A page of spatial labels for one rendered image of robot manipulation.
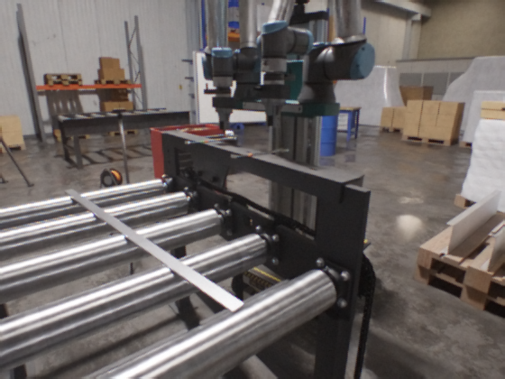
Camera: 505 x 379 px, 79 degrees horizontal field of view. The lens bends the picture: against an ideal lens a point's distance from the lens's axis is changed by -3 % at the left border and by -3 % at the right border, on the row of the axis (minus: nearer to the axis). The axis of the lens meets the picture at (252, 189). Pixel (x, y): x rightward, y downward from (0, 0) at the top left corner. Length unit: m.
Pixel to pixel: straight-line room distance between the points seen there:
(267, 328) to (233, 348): 0.10
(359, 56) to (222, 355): 1.21
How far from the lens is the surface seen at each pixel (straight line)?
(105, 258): 1.18
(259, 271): 2.02
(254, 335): 0.77
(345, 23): 1.50
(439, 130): 9.23
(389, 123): 11.14
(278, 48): 1.17
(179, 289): 0.96
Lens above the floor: 1.42
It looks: 18 degrees down
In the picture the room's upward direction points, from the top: straight up
